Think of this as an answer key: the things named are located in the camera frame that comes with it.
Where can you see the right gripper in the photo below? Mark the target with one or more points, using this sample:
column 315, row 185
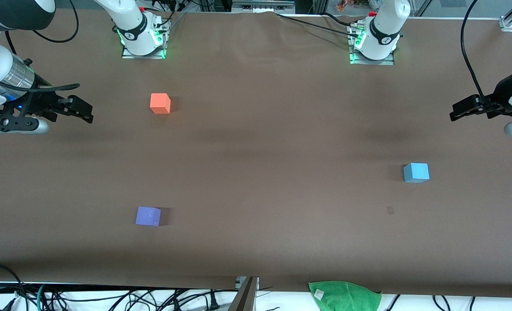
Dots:
column 39, row 104

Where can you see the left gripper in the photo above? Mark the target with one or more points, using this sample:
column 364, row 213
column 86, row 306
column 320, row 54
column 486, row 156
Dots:
column 499, row 98

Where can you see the blue foam block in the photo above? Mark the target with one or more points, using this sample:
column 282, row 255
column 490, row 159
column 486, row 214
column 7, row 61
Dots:
column 418, row 172

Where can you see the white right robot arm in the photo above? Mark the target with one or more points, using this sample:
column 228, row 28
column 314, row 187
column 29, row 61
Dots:
column 128, row 21

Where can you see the orange foam block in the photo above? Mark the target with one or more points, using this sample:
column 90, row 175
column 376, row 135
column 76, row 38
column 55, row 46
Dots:
column 159, row 103

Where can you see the purple foam block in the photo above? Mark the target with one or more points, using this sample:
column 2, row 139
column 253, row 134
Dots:
column 147, row 216

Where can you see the small orange object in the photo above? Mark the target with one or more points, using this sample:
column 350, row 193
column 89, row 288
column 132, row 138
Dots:
column 346, row 5

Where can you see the brown table cover sheet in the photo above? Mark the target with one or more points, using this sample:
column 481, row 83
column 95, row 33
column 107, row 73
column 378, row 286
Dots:
column 256, row 172

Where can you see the green microfibre cloth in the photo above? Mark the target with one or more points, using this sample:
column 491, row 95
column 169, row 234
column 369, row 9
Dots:
column 346, row 298

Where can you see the grey metal profile bar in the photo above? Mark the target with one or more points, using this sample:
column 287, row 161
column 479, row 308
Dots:
column 245, row 300

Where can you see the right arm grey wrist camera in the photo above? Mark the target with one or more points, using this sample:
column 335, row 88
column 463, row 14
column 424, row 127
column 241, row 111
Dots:
column 10, row 125

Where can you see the small grey metal bracket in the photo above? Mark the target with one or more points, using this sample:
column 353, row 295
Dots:
column 240, row 282

